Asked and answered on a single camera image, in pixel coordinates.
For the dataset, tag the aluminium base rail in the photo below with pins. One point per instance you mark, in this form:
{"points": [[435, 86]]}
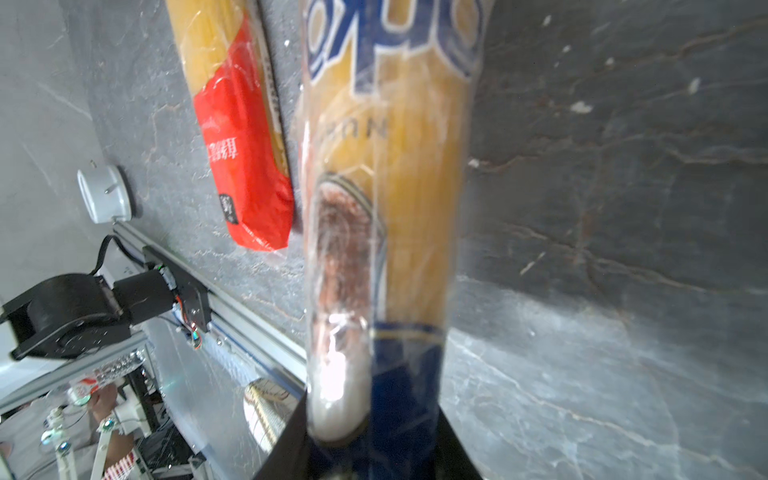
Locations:
{"points": [[282, 357]]}

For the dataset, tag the red yellow spaghetti bag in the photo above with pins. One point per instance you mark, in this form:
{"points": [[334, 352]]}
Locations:
{"points": [[227, 68]]}

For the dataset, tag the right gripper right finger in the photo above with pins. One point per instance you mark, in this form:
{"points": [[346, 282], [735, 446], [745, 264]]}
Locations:
{"points": [[451, 461]]}

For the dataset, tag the white round clock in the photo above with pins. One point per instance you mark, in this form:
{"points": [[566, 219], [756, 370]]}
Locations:
{"points": [[105, 194]]}

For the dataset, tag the dark blue spaghetti bag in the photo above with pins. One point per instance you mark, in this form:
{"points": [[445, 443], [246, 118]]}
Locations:
{"points": [[388, 89]]}

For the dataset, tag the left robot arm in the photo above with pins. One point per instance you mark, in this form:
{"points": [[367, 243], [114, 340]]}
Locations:
{"points": [[67, 316]]}

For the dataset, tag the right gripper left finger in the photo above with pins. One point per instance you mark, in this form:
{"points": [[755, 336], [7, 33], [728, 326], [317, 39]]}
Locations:
{"points": [[289, 459]]}

